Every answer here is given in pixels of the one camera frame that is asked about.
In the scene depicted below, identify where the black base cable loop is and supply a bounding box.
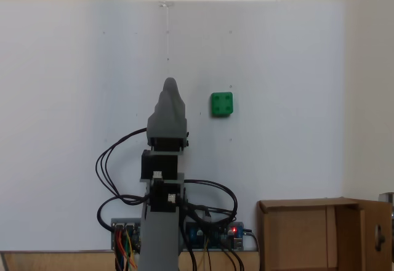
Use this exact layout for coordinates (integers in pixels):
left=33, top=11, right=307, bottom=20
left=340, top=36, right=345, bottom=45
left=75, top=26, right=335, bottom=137
left=97, top=194, right=146, bottom=232

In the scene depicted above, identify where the blue circuit board with capacitors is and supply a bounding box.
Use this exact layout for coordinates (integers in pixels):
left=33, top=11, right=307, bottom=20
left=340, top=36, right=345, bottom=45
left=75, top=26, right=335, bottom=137
left=183, top=221, right=246, bottom=251

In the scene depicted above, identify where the circuit board with jumper wires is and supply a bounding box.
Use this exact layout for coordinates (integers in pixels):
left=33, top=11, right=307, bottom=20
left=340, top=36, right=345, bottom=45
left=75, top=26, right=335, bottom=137
left=112, top=221, right=143, bottom=252

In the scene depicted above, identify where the black elbow cable bundle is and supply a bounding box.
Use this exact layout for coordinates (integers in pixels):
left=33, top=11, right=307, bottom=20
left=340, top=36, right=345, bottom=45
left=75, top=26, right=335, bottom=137
left=183, top=177, right=239, bottom=227

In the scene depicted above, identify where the white paper sheet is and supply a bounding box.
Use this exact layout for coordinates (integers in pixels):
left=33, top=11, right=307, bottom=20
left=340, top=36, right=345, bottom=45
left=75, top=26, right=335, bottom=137
left=0, top=1, right=346, bottom=252

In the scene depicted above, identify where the black wrist cable bundle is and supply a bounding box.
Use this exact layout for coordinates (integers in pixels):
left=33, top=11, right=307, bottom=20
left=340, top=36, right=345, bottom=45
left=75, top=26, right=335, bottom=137
left=95, top=127, right=149, bottom=206

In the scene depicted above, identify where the green die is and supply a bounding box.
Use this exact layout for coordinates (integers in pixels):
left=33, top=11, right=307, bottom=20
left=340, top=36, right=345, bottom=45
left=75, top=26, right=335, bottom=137
left=210, top=92, right=234, bottom=118

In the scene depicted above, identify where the thin yellow wire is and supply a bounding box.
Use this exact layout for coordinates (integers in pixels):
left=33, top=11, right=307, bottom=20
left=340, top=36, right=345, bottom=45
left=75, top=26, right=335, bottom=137
left=201, top=236, right=208, bottom=271

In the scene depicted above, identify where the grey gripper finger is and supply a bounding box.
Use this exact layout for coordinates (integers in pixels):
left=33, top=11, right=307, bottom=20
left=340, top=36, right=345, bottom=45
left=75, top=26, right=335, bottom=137
left=171, top=79, right=187, bottom=121
left=155, top=77, right=177, bottom=118

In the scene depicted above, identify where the brown cardboard box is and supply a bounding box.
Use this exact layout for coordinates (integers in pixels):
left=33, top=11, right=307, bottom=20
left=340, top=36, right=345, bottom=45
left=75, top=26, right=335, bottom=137
left=257, top=196, right=394, bottom=271

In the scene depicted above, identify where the grey board mounting plate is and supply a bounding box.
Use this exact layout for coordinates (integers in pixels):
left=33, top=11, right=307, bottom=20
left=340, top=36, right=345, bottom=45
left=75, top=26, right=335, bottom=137
left=110, top=217, right=246, bottom=252

